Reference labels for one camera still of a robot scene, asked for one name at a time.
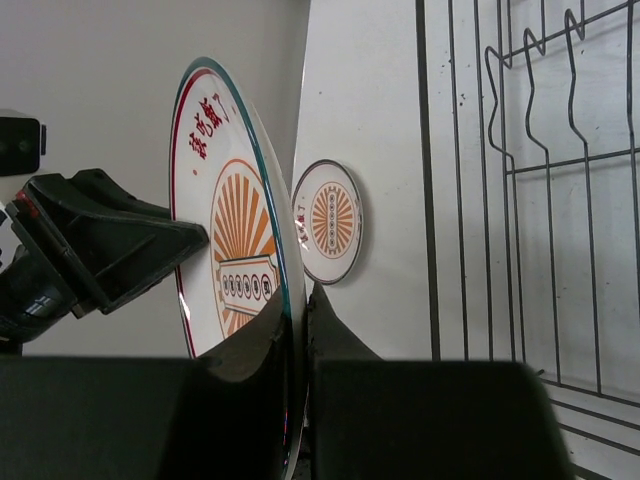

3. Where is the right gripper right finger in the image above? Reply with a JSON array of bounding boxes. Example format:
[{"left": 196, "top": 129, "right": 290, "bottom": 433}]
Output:
[{"left": 308, "top": 284, "right": 574, "bottom": 479}]

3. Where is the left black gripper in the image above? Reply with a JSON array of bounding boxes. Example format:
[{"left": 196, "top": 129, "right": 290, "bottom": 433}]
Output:
[{"left": 1, "top": 168, "right": 208, "bottom": 354}]

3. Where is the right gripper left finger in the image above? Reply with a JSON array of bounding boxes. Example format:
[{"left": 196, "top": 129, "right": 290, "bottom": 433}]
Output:
[{"left": 1, "top": 292, "right": 293, "bottom": 479}]

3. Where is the pink patterned plate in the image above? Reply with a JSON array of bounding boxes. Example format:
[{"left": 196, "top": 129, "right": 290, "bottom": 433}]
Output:
[
  {"left": 291, "top": 159, "right": 364, "bottom": 285},
  {"left": 169, "top": 57, "right": 307, "bottom": 479}
]

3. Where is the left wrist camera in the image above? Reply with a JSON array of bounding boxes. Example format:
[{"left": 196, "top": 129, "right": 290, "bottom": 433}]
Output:
[{"left": 0, "top": 109, "right": 47, "bottom": 177}]

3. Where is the metal wire dish rack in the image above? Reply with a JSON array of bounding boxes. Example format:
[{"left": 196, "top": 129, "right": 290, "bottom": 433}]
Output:
[{"left": 416, "top": 1, "right": 639, "bottom": 479}]

